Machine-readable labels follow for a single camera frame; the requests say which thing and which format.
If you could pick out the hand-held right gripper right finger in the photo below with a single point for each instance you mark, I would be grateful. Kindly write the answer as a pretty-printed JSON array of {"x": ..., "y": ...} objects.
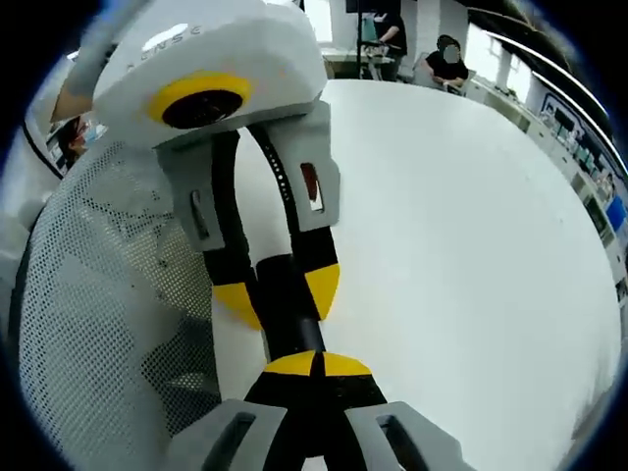
[{"x": 382, "y": 432}]

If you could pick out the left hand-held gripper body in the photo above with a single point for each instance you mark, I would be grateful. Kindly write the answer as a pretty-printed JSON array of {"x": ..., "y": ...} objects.
[{"x": 221, "y": 49}]

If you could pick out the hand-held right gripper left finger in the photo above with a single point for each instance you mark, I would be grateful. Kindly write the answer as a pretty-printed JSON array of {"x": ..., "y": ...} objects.
[{"x": 245, "y": 427}]

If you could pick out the black remote control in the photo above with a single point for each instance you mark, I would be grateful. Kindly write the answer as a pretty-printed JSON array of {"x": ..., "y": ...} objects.
[{"x": 284, "y": 304}]

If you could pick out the black tripod stand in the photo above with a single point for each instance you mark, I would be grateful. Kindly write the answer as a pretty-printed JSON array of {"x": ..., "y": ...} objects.
[{"x": 364, "y": 39}]

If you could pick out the white mesh laundry basket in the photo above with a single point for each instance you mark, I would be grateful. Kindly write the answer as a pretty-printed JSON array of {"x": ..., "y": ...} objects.
[{"x": 98, "y": 319}]

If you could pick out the person's white shirt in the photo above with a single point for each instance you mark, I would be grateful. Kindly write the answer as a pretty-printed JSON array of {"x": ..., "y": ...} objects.
[{"x": 27, "y": 196}]

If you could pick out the long white desk row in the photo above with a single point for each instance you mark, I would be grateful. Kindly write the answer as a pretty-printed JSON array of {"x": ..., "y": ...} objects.
[{"x": 539, "y": 132}]

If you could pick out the ceiling light strip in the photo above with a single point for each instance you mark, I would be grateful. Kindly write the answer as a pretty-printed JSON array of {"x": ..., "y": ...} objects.
[{"x": 554, "y": 64}]

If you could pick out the blue box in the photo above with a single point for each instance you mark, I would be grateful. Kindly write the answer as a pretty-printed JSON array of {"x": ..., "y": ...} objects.
[{"x": 616, "y": 214}]

